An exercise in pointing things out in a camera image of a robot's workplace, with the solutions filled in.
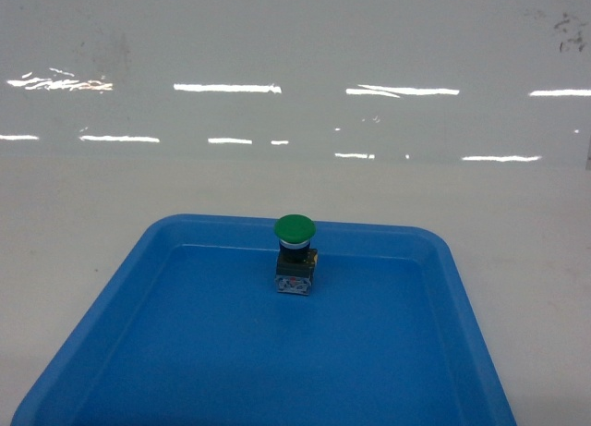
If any green mushroom push button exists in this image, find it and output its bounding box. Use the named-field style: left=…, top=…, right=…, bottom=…
left=273, top=213, right=318, bottom=296

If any blue plastic tray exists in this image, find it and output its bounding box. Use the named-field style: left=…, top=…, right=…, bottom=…
left=13, top=214, right=514, bottom=425

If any white whiteboard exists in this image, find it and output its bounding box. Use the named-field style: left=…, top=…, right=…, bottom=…
left=1, top=0, right=590, bottom=169

